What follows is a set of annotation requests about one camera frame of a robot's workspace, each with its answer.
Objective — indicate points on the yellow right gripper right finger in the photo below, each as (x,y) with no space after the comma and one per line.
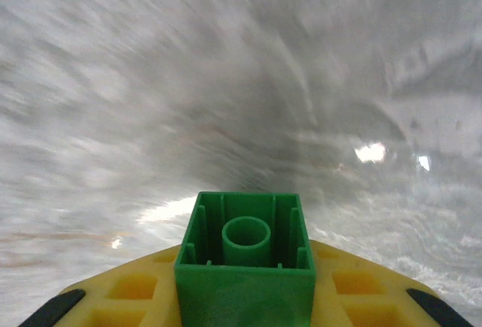
(369,297)

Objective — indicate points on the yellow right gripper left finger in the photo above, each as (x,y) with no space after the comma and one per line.
(124,300)

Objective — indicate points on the green lego brick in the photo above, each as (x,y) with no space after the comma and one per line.
(244,289)

